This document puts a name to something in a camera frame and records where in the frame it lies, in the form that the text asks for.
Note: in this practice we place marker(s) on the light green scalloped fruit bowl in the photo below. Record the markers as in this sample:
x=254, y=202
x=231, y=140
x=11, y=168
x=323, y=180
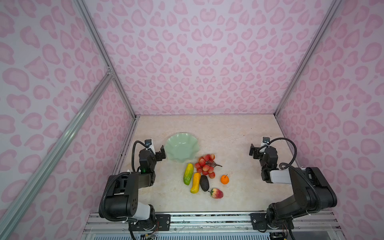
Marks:
x=182, y=147

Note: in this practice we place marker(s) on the aluminium frame strut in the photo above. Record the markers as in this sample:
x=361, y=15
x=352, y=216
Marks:
x=20, y=205

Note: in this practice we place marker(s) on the green yellow fake mango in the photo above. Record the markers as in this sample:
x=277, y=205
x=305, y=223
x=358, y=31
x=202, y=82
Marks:
x=188, y=174

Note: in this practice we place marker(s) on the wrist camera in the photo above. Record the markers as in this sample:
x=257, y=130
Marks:
x=150, y=145
x=266, y=141

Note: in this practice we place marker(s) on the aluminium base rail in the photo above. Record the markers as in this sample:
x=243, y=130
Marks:
x=216, y=226

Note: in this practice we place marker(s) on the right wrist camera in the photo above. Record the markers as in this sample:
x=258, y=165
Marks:
x=266, y=141

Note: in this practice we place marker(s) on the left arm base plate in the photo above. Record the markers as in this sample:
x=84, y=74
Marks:
x=160, y=222

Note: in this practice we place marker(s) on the red green fake peach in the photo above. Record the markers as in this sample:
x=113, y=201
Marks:
x=216, y=193

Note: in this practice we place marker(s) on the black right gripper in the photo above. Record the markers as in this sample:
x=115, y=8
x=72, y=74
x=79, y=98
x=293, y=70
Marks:
x=255, y=151

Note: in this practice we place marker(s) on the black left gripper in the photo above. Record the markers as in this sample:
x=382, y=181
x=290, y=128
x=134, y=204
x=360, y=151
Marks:
x=160, y=154

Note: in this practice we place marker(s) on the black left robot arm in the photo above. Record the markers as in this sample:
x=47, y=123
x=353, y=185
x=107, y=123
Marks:
x=120, y=199

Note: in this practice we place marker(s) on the dark fake avocado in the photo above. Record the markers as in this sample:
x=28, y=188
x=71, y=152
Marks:
x=204, y=183

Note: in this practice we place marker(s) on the red fake lychee bunch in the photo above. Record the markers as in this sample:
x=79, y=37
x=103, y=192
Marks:
x=206, y=165

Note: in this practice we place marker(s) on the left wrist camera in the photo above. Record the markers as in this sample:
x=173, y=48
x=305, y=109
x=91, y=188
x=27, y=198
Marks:
x=150, y=145

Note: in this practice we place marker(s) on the small fake orange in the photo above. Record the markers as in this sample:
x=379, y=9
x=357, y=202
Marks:
x=224, y=179

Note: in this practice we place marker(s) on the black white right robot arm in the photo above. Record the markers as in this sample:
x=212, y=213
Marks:
x=311, y=191

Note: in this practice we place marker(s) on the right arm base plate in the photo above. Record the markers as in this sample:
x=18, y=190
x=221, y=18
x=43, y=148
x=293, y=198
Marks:
x=259, y=222

